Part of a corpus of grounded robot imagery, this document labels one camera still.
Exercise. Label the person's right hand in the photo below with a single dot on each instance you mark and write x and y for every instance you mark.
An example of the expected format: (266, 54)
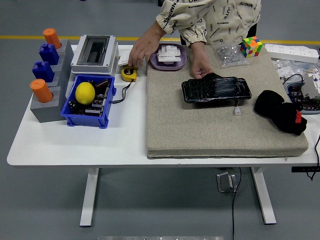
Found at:
(201, 67)

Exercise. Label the person's left hand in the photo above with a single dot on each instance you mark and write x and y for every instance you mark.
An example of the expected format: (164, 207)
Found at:
(141, 51)

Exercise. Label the white switch plate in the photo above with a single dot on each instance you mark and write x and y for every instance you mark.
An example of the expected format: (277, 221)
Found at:
(123, 58)

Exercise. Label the black rag red tag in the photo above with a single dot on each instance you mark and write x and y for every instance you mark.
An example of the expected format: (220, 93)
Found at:
(272, 105)

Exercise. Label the person's left forearm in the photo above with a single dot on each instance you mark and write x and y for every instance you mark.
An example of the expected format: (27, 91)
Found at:
(155, 31)

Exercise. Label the person's right forearm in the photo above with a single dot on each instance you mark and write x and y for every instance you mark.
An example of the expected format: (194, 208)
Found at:
(199, 50)

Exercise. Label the purple tray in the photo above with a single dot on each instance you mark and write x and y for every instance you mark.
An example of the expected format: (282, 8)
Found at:
(156, 65)

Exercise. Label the yellow tape measure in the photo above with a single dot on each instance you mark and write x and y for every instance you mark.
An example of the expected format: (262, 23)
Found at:
(128, 74)

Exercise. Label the clear bag metal nuts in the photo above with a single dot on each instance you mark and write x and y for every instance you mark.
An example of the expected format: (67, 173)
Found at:
(228, 56)

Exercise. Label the brown cylinder capacitor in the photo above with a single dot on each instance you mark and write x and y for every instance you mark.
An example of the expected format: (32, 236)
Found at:
(102, 83)

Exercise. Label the black chair wheel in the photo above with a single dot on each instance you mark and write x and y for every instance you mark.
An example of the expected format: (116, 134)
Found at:
(160, 2)

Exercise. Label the person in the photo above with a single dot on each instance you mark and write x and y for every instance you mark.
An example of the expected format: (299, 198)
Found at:
(225, 20)

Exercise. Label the colourful puzzle cube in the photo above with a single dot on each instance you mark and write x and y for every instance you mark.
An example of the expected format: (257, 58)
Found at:
(251, 47)

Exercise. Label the white plug connector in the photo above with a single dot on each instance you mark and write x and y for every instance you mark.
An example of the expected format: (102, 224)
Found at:
(237, 111)

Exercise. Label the beige mat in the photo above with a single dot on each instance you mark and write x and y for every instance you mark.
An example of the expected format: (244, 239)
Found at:
(200, 132)

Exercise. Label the dark circuit board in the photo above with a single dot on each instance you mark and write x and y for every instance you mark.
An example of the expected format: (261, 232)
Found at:
(96, 103)

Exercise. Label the yellow lemon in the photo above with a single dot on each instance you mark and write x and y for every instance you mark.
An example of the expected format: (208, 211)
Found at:
(85, 93)

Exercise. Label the black round capacitor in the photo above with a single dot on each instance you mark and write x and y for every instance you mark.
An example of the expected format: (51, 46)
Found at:
(72, 105)

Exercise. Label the white power strip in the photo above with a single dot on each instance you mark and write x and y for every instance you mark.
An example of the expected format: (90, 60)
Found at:
(287, 51)

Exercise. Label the blue plastic bin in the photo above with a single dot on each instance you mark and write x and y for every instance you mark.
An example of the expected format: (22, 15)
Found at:
(85, 121)

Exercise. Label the orange cylinder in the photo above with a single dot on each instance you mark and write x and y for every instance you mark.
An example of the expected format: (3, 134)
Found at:
(41, 91)
(51, 37)

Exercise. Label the clear bags of washers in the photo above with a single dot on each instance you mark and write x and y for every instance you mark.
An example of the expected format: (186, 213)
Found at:
(292, 66)

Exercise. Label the blue block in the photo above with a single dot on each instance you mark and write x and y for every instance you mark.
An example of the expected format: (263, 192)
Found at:
(43, 71)
(48, 53)

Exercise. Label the circuit boards with capacitors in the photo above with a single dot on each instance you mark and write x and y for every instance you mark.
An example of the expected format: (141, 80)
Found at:
(300, 98)

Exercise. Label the grey stepped holder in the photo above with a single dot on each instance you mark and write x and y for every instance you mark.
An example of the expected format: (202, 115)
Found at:
(47, 111)

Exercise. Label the grey circuit breaker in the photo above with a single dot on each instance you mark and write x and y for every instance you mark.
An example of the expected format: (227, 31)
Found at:
(312, 87)

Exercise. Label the light blue tray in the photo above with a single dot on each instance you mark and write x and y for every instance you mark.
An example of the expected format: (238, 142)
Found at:
(311, 111)

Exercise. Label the white table leg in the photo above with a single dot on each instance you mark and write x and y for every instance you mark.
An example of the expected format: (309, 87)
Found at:
(263, 197)
(88, 200)

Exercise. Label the white switch parts stack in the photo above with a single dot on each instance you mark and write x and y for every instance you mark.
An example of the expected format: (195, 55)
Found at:
(168, 56)

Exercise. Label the grey white enclosure box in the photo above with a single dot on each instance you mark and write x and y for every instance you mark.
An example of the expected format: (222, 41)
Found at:
(82, 70)

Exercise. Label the metal floor bracket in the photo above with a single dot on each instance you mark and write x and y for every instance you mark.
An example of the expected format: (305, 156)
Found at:
(226, 182)

